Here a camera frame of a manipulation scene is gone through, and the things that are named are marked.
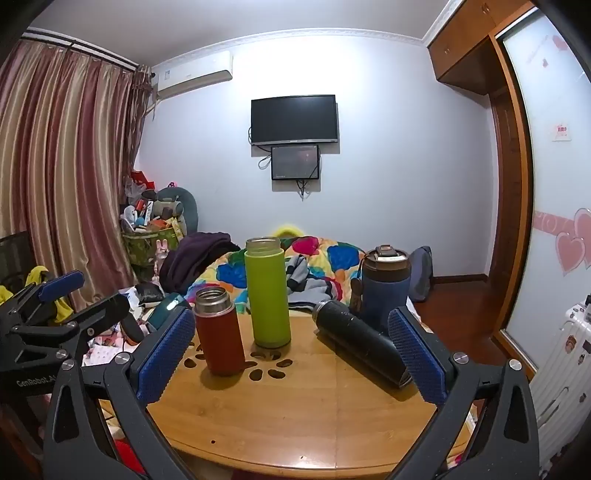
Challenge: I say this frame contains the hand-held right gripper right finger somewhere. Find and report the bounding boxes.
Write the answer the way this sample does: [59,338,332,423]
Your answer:
[387,307,542,480]

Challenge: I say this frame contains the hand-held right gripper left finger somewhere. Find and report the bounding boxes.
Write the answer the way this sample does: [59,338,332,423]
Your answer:
[42,307,197,480]

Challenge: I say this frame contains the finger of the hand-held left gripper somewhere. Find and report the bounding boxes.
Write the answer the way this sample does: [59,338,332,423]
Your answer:
[9,293,131,370]
[0,270,86,326]

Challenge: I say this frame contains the red thermos cup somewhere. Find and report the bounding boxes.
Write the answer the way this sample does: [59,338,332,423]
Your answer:
[192,286,246,376]

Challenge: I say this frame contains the black thermos cup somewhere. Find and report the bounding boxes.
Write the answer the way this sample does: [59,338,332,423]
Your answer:
[312,300,413,389]

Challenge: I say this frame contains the blue tumbler cup brown lid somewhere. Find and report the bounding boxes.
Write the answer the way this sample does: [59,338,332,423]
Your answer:
[351,244,412,335]

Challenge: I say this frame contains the green thermos cup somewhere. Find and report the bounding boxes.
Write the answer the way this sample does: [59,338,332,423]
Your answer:
[244,237,291,349]

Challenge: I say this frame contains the yellow cloth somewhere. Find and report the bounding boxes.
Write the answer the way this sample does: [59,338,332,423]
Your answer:
[25,265,71,325]

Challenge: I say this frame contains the pink printed bedding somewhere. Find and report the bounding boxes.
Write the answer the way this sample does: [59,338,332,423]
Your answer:
[82,286,155,367]

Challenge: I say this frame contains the teal device with light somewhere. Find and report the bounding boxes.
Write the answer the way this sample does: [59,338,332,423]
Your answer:
[148,293,191,331]

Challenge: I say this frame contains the black mesh chair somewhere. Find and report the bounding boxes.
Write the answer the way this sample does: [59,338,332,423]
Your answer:
[0,232,36,291]

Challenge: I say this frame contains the green camouflage basket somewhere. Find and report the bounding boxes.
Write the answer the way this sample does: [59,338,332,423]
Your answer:
[122,226,182,267]

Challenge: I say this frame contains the grey backpack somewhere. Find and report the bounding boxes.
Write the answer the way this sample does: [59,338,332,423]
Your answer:
[408,246,435,304]

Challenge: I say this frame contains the dark purple cloth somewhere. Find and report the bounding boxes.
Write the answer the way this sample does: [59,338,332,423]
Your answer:
[159,232,242,297]

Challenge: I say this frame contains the striped pink curtain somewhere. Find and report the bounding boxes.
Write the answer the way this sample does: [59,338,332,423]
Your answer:
[0,34,156,315]

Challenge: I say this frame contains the colourful printed blanket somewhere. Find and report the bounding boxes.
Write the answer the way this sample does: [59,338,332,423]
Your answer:
[187,235,419,315]

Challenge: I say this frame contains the grey plush pillow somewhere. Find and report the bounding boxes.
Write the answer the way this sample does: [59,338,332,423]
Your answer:
[156,186,200,237]

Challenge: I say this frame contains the white suitcase with stickers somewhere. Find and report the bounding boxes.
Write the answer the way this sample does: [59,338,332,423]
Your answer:
[527,294,591,480]

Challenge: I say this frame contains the pink heart stickers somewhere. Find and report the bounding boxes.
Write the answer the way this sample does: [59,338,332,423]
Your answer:
[533,208,591,278]

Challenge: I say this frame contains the frosted sliding wardrobe door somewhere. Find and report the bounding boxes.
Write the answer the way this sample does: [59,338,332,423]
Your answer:
[489,9,591,370]

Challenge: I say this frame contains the white air conditioner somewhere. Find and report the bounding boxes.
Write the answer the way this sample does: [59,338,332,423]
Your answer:
[150,51,233,101]

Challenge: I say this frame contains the wooden overhead cabinet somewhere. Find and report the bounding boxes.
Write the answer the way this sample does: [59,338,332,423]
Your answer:
[427,0,542,96]

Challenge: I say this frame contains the small black wall monitor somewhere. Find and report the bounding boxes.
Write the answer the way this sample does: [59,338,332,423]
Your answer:
[270,144,322,181]

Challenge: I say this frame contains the black wall television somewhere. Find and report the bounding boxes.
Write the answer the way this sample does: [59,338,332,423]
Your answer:
[250,95,341,147]

